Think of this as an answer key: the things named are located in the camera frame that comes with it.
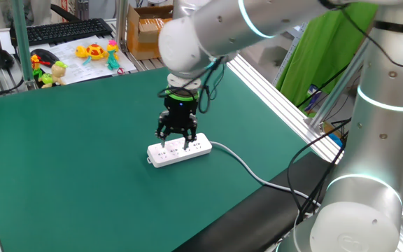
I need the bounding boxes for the black foam pad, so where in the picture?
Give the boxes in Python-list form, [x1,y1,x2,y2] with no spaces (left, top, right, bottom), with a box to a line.
[173,150,332,252]

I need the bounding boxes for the aluminium frame post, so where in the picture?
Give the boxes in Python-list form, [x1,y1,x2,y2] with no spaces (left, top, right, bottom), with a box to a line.
[115,0,129,53]
[308,38,370,130]
[10,0,37,91]

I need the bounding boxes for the white printed paper sheets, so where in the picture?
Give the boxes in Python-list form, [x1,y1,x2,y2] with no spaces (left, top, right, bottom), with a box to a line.
[29,34,138,85]

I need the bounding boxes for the green table mat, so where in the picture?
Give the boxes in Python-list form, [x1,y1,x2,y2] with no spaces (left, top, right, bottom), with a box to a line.
[0,68,313,252]

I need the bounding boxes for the green flange ring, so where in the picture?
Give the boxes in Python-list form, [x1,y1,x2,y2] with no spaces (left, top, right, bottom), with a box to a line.
[164,85,201,102]

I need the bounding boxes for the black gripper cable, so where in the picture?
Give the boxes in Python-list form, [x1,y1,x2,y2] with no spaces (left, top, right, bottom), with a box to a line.
[156,55,227,115]

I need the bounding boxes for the green cloth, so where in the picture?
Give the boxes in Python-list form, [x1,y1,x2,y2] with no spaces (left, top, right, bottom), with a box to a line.
[275,3,379,110]

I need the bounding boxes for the green dinosaur toy pink hat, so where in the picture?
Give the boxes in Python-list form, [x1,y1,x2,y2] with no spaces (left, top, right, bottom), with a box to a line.
[104,39,121,71]

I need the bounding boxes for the white four-socket power strip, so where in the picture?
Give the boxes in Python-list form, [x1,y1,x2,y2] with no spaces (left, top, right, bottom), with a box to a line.
[146,132,213,169]

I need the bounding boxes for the yellow turtle toy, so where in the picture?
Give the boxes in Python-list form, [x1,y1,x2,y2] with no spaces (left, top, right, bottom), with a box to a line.
[74,43,108,67]

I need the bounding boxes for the long aluminium table rail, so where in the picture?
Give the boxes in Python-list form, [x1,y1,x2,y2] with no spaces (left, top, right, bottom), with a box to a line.
[227,54,337,162]

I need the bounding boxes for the black computer mouse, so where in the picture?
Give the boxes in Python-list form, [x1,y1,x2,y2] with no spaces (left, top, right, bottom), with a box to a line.
[29,48,61,68]

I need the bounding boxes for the black base cable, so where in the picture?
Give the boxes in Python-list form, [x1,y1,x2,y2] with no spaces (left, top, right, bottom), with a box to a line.
[287,118,351,225]

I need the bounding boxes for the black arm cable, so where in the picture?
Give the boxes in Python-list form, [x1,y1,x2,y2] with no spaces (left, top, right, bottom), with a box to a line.
[318,0,403,74]

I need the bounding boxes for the black keyboard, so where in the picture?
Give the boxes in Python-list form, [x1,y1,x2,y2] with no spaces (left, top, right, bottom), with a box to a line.
[9,17,114,48]

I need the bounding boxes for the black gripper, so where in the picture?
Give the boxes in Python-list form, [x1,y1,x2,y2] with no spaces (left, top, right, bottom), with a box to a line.
[155,94,199,151]

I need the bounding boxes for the white power strip cable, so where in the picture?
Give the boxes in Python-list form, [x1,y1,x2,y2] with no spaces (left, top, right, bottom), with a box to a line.
[208,140,323,208]

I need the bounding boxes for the open cardboard box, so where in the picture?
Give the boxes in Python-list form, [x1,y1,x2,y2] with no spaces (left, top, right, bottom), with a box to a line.
[127,3,174,61]

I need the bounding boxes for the grey metal shelf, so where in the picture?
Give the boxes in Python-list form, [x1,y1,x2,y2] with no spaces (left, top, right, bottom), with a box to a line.
[271,20,313,87]

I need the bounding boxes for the beige toy green cap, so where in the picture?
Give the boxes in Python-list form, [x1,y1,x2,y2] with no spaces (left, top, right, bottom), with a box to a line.
[39,60,69,89]

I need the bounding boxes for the orange red toy figure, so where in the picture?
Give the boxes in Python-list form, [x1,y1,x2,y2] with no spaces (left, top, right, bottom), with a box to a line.
[29,54,52,81]

